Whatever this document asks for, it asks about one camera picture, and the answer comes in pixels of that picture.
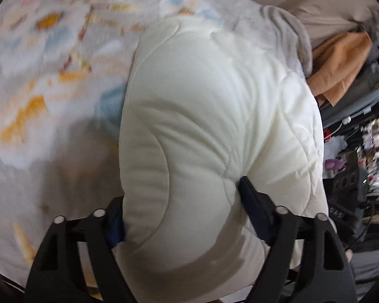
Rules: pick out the black speaker box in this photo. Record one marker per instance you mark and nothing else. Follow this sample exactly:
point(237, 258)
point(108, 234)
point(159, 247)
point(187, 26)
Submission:
point(347, 176)

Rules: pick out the dark grey rack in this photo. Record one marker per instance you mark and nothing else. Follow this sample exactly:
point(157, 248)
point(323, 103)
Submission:
point(357, 101)

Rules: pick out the purple toy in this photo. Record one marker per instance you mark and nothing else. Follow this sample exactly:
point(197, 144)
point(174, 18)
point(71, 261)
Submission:
point(334, 164)

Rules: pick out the pile of colourful clutter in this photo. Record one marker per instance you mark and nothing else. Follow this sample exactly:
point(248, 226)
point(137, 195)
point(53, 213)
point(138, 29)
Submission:
point(377, 151)

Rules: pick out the beige cloth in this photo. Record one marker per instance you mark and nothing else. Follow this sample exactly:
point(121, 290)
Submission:
point(328, 22)

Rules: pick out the printed fleece blanket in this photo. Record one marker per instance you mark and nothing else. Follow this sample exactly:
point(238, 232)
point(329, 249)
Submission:
point(34, 69)

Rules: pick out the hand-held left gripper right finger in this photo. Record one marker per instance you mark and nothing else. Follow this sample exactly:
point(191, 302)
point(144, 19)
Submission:
point(255, 205)

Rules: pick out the grey cloth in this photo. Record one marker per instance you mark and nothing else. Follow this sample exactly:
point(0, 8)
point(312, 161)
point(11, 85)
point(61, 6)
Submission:
point(371, 262)

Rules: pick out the orange cloth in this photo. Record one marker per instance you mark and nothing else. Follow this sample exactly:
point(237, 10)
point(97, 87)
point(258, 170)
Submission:
point(341, 63)

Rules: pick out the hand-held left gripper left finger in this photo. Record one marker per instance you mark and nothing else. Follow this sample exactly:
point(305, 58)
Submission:
point(116, 228)

